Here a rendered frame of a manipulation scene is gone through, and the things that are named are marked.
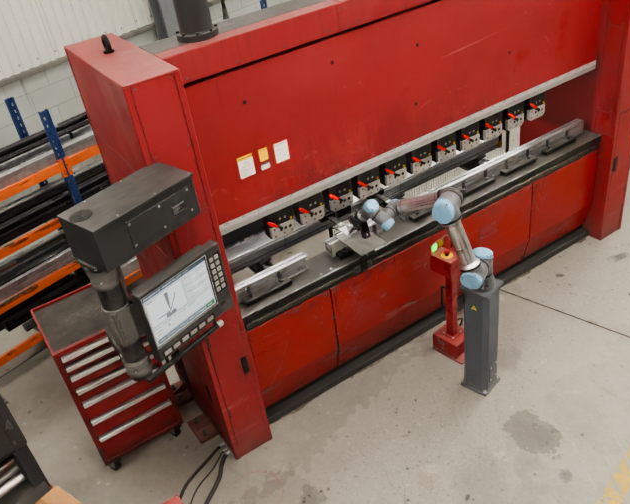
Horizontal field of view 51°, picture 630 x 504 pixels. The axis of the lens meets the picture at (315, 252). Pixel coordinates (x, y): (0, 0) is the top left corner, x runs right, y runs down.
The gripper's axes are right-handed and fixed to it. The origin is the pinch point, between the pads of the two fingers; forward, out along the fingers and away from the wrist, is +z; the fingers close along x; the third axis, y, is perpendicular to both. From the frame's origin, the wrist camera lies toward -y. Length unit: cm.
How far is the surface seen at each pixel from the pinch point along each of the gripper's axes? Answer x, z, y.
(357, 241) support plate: 3.6, -4.6, -6.5
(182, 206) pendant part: 108, -89, 22
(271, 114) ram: 38, -63, 59
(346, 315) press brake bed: 17, 33, -38
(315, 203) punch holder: 21.0, -18.6, 20.5
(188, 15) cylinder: 66, -99, 100
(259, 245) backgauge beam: 47, 23, 23
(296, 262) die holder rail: 38.4, 6.7, 0.3
